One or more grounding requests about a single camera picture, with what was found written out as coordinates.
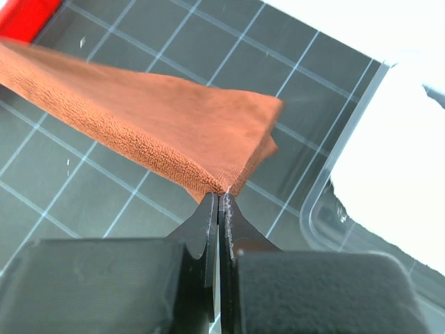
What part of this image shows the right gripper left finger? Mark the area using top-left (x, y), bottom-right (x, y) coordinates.
top-left (1, 193), bottom-right (218, 334)

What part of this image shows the white towel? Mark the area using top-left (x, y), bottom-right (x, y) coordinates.
top-left (273, 1), bottom-right (444, 272)

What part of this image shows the brown towel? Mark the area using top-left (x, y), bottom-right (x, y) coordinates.
top-left (1, 39), bottom-right (284, 200)

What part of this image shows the red plastic bin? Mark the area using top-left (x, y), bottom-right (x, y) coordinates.
top-left (1, 0), bottom-right (62, 43)

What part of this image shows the black grid mat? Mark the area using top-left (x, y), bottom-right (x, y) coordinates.
top-left (0, 0), bottom-right (445, 334)

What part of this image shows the clear plastic container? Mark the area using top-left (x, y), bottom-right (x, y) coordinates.
top-left (298, 58), bottom-right (445, 279)

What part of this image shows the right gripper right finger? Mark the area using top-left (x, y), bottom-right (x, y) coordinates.
top-left (218, 193), bottom-right (428, 333)

